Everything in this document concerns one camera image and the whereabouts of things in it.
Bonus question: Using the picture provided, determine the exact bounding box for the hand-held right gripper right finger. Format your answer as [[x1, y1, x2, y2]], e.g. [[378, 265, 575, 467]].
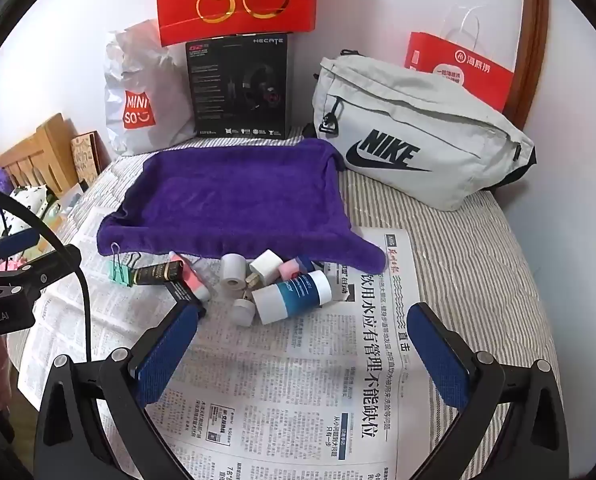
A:
[[407, 301, 566, 480]]

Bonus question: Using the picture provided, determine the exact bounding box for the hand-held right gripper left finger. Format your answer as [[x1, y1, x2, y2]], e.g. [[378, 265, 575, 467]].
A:
[[35, 301, 201, 480]]

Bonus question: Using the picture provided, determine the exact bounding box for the newspaper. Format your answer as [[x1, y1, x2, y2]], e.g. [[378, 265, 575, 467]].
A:
[[15, 180, 429, 480]]

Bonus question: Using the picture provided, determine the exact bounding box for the red gift bag gold print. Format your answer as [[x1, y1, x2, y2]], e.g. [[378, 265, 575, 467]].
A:
[[155, 0, 319, 47]]

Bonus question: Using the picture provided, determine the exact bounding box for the black rectangular bar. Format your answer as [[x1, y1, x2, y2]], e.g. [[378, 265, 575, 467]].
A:
[[164, 280, 201, 306]]

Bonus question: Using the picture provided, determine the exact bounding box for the white dotted cloth bag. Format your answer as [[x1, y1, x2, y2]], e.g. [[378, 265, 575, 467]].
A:
[[0, 185, 61, 241]]

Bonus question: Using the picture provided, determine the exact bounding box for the black gold tube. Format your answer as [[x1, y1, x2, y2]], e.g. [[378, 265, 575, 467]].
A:
[[132, 262, 183, 287]]

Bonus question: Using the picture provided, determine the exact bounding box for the wooden rack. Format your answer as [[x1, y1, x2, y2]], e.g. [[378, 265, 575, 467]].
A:
[[0, 112, 81, 201]]

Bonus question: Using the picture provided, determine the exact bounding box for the red box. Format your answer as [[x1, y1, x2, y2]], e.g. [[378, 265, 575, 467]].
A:
[[404, 5, 516, 113]]

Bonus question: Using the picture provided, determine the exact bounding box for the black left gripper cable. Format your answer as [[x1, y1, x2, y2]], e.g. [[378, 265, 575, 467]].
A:
[[0, 182, 93, 366]]

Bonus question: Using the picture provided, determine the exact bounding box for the black headset box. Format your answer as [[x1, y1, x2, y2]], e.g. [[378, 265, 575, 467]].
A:
[[185, 32, 291, 142]]

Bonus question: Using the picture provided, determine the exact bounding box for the brown patterned box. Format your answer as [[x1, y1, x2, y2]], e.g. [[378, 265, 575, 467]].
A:
[[70, 131, 101, 186]]

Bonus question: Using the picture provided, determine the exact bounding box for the purple towel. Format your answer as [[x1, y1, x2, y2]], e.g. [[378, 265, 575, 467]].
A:
[[96, 137, 386, 275]]

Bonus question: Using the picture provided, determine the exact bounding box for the curved wooden bed frame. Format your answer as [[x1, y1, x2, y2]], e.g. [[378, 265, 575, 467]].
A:
[[508, 0, 551, 131]]

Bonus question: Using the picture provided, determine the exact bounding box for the pink small container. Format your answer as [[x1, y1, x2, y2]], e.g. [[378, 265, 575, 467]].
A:
[[278, 258, 303, 283]]

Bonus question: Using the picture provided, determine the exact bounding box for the grey waist bag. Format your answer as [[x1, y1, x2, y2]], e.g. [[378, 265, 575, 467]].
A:
[[312, 50, 537, 212]]

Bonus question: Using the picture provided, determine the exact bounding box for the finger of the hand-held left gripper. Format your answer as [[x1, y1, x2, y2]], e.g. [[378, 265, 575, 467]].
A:
[[0, 229, 43, 272], [0, 244, 84, 302]]

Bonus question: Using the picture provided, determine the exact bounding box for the white plastic shopping bag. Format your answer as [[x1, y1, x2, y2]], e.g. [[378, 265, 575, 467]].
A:
[[103, 19, 196, 157]]

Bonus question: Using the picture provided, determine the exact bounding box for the green binder clip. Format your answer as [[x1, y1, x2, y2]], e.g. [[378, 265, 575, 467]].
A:
[[105, 242, 141, 288]]

